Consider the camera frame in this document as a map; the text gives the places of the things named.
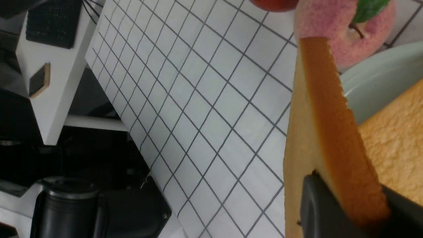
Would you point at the white grid tablecloth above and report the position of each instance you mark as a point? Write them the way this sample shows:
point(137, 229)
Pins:
point(203, 88)

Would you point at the toast slice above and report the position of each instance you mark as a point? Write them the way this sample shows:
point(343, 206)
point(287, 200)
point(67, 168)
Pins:
point(393, 139)
point(323, 136)

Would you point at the light green plate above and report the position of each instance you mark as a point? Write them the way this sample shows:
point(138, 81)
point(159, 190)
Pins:
point(376, 81)

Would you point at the black keyboard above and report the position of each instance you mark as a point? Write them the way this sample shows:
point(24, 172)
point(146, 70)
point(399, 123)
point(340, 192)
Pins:
point(54, 23)

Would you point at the small black phone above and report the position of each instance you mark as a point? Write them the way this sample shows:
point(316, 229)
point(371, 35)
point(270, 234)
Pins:
point(40, 81)

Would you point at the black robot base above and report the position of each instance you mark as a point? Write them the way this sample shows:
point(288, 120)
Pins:
point(78, 208)

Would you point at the pink peach with leaf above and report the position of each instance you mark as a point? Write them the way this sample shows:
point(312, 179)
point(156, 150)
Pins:
point(332, 19)

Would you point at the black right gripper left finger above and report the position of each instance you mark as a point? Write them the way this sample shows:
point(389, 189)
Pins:
point(320, 214)

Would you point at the red apple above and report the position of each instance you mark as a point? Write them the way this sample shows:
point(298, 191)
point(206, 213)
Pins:
point(275, 5)

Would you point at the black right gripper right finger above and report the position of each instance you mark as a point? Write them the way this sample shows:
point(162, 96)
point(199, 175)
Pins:
point(406, 220)

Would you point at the white side table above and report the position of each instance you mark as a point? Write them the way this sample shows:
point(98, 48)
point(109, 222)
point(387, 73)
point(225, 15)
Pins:
point(51, 106)

